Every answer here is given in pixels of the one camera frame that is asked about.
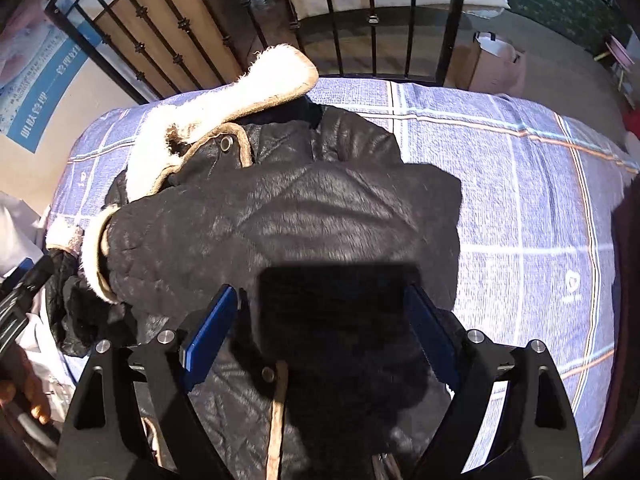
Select red cloth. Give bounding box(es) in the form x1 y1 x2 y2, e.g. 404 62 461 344
622 110 640 146

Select black iron bed frame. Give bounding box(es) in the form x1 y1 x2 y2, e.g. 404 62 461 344
44 0 473 106

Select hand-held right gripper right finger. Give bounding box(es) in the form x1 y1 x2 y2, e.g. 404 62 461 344
402 282 585 480

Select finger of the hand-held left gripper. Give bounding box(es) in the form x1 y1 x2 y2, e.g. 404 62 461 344
0 255 56 316

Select person's left hand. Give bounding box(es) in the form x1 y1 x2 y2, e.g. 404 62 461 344
0 345 52 426

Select blue and white wall poster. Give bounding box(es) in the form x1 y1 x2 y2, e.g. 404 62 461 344
0 5 101 153

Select black quilted jacket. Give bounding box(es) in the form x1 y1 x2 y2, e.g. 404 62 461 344
46 44 463 480

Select pink chair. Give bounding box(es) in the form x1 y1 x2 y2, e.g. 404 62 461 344
605 34 638 81

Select cardboard box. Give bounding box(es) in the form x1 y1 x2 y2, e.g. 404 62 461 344
467 31 526 93

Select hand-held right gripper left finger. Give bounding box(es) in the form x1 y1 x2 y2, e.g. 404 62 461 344
56 284 241 480

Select blue plaid bedsheet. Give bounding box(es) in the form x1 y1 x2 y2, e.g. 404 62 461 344
46 76 640 466

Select brown wooden panel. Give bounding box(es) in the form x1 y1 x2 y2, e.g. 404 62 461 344
92 0 241 101

